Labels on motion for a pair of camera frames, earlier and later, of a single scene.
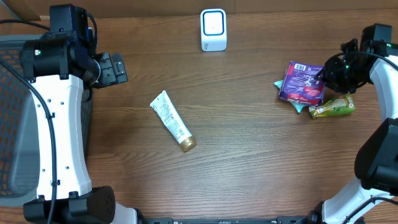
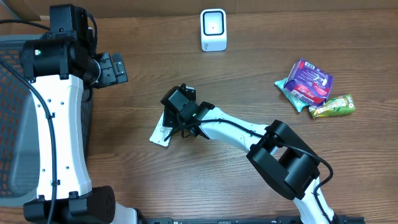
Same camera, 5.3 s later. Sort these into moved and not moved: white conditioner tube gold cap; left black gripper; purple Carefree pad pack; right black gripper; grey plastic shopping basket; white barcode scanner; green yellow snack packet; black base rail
Moved: white conditioner tube gold cap; purple Carefree pad pack; right black gripper
Not moved: black base rail; white barcode scanner; green yellow snack packet; left black gripper; grey plastic shopping basket
